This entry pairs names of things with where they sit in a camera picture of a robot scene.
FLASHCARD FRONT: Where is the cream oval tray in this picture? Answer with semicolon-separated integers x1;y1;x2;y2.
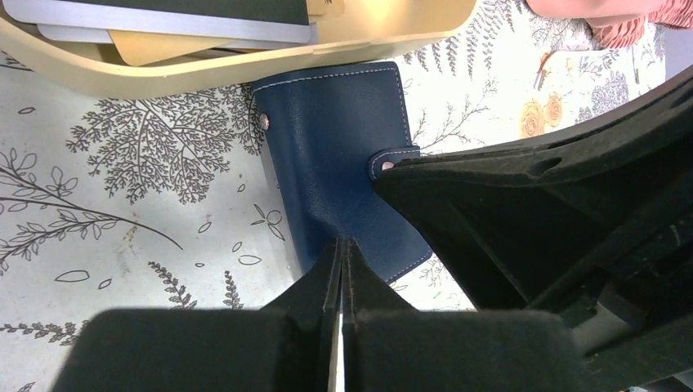
1;1;480;99

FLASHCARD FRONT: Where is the pink cloth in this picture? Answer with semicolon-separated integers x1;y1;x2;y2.
526;0;692;49

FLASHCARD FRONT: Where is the blue leather card holder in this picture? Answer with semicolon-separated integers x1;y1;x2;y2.
251;61;432;282

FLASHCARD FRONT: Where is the grey card in tray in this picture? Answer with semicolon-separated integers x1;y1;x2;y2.
2;1;314;43

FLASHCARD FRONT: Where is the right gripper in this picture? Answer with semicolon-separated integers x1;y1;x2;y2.
375;70;692;391

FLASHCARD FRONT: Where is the floral table mat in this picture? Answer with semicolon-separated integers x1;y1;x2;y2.
1;1;665;391

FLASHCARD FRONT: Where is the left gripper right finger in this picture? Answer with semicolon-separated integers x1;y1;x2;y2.
342;239;593;391

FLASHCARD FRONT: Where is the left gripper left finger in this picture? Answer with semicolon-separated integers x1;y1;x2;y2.
52;238;342;391

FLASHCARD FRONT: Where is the gold card in tray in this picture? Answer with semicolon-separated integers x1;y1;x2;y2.
108;29;235;66

